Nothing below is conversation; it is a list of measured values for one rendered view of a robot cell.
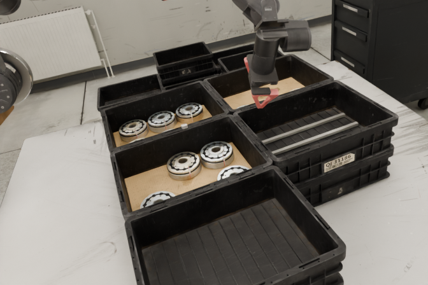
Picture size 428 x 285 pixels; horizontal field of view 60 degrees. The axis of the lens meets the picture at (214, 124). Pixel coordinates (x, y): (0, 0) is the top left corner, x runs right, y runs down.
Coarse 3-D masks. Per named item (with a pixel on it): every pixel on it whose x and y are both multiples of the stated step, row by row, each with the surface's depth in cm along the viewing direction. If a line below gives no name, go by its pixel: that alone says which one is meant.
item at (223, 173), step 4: (228, 168) 106; (232, 168) 107; (236, 168) 106; (240, 168) 106; (244, 168) 105; (220, 172) 105; (224, 172) 105; (228, 172) 105; (220, 176) 104; (224, 176) 104
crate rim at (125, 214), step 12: (216, 120) 117; (180, 132) 114; (144, 144) 112; (252, 144) 103; (264, 156) 98; (252, 168) 94; (120, 180) 98; (228, 180) 92; (120, 192) 96; (192, 192) 90; (120, 204) 90; (156, 204) 89
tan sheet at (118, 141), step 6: (204, 108) 144; (174, 114) 144; (204, 114) 141; (210, 114) 140; (180, 126) 136; (114, 132) 139; (150, 132) 135; (156, 132) 135; (120, 138) 135; (120, 144) 132
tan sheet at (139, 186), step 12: (240, 156) 115; (156, 168) 117; (204, 168) 113; (132, 180) 113; (144, 180) 113; (156, 180) 112; (168, 180) 111; (192, 180) 109; (204, 180) 108; (216, 180) 108; (132, 192) 109; (144, 192) 108; (180, 192) 106; (132, 204) 104
